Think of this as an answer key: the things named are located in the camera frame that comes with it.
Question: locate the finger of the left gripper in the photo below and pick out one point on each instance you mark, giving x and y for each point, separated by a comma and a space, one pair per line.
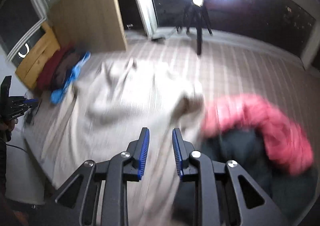
31, 103

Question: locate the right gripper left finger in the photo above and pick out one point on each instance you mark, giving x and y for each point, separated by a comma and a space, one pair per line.
77, 198

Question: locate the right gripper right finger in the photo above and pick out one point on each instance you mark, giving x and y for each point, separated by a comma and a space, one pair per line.
225, 194

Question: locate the cream knit sweater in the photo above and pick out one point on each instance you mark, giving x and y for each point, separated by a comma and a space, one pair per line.
104, 110

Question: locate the blue garment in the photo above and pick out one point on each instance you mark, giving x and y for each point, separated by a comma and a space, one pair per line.
71, 76

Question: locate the red garment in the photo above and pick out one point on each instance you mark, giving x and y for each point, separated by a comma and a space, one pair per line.
45, 77

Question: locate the pine wood plank panel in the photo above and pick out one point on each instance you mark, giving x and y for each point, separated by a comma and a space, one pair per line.
32, 65

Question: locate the black garment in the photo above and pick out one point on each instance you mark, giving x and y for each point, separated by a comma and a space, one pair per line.
292, 194

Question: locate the brown garment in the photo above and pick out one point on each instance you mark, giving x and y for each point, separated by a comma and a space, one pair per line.
64, 67

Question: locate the pink garment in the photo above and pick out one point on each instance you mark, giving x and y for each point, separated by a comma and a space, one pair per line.
285, 141

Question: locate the light wooden board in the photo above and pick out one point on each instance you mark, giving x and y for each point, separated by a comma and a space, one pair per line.
95, 25

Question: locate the beige plaid table mat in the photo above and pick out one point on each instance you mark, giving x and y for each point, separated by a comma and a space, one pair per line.
221, 70

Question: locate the black light tripod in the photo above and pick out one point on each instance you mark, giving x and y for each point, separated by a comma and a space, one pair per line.
198, 14

